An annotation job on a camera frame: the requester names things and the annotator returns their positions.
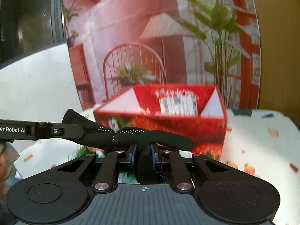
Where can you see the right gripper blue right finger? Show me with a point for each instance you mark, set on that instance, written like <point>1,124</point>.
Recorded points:
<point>170,168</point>

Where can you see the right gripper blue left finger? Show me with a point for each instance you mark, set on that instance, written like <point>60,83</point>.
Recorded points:
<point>112,165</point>

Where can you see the black dotted glove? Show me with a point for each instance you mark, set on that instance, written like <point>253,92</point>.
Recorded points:
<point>101,137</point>

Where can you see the printed living room backdrop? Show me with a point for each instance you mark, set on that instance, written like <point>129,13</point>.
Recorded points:
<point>114,44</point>

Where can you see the person's left hand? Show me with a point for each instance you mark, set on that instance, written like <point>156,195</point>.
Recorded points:
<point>8,157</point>

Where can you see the red strawberry cardboard box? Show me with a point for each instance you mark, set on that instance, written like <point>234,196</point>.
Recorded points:
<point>195,111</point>

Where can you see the cartoon patterned white tablecloth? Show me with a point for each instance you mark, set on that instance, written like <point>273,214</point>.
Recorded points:
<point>265,144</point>

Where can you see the wooden panel board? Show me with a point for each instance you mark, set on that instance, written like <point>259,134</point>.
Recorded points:
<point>279,34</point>

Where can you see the dark window frame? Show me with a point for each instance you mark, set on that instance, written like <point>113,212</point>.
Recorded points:
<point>29,26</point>

